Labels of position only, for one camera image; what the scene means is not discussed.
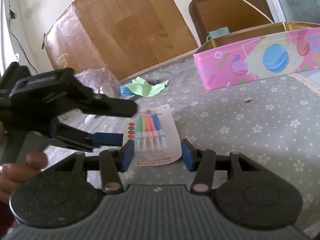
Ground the blue plastic case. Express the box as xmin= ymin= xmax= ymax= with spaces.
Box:
xmin=119 ymin=85 xmax=135 ymax=97

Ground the white cable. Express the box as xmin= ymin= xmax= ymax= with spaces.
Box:
xmin=217 ymin=0 xmax=275 ymax=23

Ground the grey floral tablecloth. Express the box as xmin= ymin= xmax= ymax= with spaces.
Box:
xmin=42 ymin=55 xmax=320 ymax=233

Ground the black thin wire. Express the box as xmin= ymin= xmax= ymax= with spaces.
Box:
xmin=6 ymin=0 xmax=40 ymax=75

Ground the person's left hand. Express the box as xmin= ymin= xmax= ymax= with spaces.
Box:
xmin=0 ymin=151 xmax=48 ymax=204

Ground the brown chair back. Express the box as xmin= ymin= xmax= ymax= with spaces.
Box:
xmin=189 ymin=0 xmax=274 ymax=44

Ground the coloured candles pack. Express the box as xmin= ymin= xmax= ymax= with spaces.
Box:
xmin=123 ymin=105 xmax=182 ymax=167

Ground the pink macaron tin box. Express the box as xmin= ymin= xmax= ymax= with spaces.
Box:
xmin=194 ymin=22 xmax=319 ymax=90

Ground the teal mug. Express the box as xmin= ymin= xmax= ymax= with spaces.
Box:
xmin=206 ymin=27 xmax=229 ymax=42

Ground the green cloth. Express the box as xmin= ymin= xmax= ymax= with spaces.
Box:
xmin=125 ymin=76 xmax=169 ymax=98

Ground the clear plastic bag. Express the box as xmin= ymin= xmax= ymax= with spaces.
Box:
xmin=74 ymin=68 xmax=120 ymax=98

